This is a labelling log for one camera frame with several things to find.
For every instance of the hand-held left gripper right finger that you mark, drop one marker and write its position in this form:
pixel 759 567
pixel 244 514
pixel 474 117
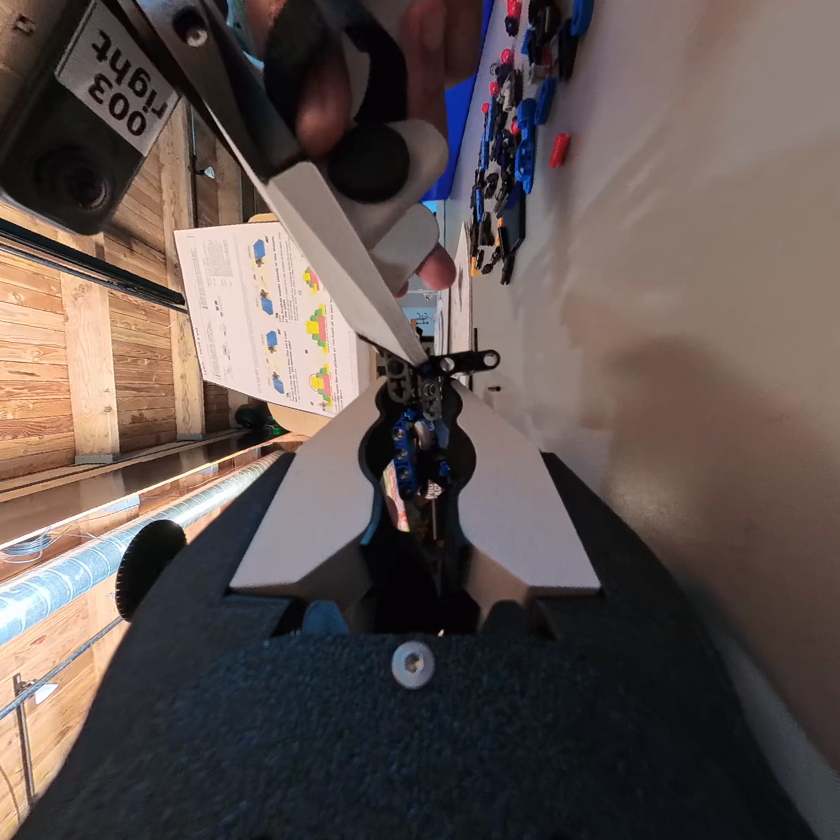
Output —
pixel 525 518

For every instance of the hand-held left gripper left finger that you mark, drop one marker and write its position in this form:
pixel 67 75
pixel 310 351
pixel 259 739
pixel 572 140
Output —
pixel 308 512

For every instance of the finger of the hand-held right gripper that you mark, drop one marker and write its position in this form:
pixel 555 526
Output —
pixel 328 262

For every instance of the small lego assembly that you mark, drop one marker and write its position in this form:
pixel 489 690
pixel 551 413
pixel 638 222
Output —
pixel 400 377

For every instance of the black flat lego panel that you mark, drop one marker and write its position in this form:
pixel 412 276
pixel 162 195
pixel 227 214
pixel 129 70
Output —
pixel 515 226

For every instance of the pile of small lego pins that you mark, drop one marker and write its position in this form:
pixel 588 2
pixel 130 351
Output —
pixel 525 148

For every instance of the person's right hand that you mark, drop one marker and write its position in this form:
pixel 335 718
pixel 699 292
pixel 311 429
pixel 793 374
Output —
pixel 436 46

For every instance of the instruction sheet board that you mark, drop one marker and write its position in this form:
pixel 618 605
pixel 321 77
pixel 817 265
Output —
pixel 262 315

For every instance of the blue plastic bin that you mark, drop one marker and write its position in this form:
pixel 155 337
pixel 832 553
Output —
pixel 463 118

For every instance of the silver ventilation duct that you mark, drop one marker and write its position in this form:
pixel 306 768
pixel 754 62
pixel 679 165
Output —
pixel 98 558

